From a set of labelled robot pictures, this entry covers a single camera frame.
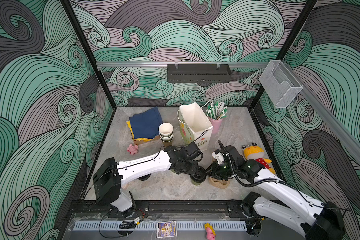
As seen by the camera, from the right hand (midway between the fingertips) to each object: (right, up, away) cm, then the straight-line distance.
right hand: (204, 174), depth 75 cm
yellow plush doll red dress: (+32, +9, +11) cm, 35 cm away
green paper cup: (-4, -2, -2) cm, 5 cm away
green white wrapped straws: (+12, +34, +21) cm, 42 cm away
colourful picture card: (-19, -22, -8) cm, 30 cm away
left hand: (-5, +2, 0) cm, 5 cm away
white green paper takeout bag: (-2, +23, +27) cm, 36 cm away
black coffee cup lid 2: (-33, -5, +9) cm, 34 cm away
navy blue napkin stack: (-36, +24, +26) cm, 50 cm away
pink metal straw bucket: (+12, +25, +22) cm, 35 cm away
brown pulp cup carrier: (+8, -5, 0) cm, 10 cm away
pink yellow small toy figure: (+1, -22, -10) cm, 24 cm away
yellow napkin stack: (-37, +15, +19) cm, 44 cm away
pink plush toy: (-42, +9, +17) cm, 47 cm away
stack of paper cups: (-21, +21, +14) cm, 32 cm away
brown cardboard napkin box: (-41, +13, +20) cm, 47 cm away
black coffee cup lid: (-3, 0, -1) cm, 3 cm away
